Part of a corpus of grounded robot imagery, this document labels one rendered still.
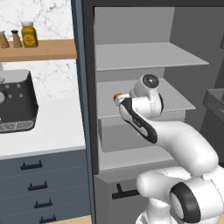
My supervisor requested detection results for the grey fridge shelf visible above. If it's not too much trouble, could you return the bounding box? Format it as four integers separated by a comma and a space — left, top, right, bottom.
96, 77, 197, 120
95, 41, 210, 73

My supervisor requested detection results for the grey fridge crisper drawer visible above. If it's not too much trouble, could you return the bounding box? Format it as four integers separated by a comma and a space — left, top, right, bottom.
98, 110, 187, 153

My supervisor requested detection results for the blue-grey tall side panel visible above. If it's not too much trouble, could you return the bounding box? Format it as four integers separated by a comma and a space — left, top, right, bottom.
70, 0, 96, 224

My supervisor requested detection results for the dark grey open fridge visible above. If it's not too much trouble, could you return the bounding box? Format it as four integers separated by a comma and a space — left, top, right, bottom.
80, 0, 224, 224

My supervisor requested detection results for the blue-grey drawer front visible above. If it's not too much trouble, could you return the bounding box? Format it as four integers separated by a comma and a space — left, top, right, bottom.
0, 207, 92, 224
0, 149, 88, 179
0, 191, 91, 218
0, 173, 89, 201

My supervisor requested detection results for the grey freezer drawer front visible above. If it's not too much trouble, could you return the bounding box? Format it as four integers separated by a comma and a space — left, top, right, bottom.
93, 167, 179, 224

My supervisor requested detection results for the black coffee machine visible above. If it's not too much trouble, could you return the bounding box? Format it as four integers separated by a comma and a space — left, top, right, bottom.
0, 68, 39, 135

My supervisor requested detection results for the grey fridge door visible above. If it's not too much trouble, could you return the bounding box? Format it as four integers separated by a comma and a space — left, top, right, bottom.
199, 0, 224, 152

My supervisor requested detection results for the yellow mustard jar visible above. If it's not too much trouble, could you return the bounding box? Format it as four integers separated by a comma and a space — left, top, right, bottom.
20, 20, 39, 49

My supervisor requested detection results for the brown shaker black top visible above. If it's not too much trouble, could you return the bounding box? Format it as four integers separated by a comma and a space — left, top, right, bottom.
10, 29, 24, 49

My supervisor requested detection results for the brown shaker white top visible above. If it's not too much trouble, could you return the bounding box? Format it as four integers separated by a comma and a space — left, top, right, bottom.
0, 30, 11, 49

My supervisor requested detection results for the black freezer drawer handle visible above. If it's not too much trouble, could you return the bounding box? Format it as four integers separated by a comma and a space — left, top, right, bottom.
111, 183, 141, 200

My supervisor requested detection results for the wooden wall shelf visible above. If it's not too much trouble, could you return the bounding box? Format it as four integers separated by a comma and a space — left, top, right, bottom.
0, 38, 78, 63

